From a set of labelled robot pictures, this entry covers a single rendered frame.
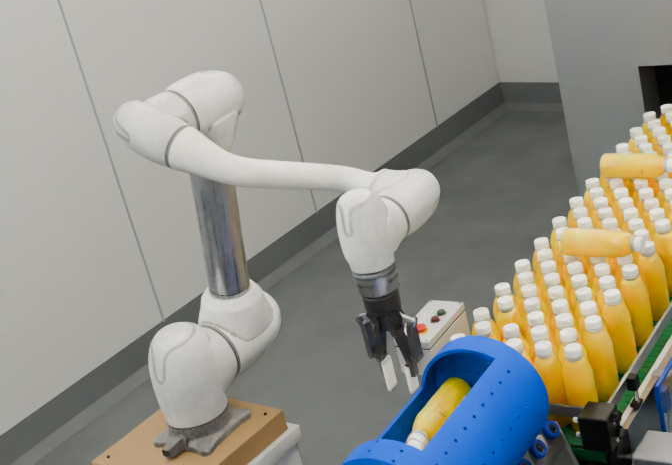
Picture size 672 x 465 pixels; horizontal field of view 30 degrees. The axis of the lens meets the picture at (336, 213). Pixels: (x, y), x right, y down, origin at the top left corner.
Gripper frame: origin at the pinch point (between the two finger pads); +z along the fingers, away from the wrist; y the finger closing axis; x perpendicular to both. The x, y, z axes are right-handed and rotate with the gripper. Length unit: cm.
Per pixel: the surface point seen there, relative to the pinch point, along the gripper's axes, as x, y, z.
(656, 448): 42, 35, 42
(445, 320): 51, -20, 18
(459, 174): 376, -202, 129
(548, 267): 79, -3, 17
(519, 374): 19.8, 16.2, 10.4
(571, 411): 38, 17, 32
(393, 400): 163, -125, 129
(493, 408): 6.6, 16.2, 10.4
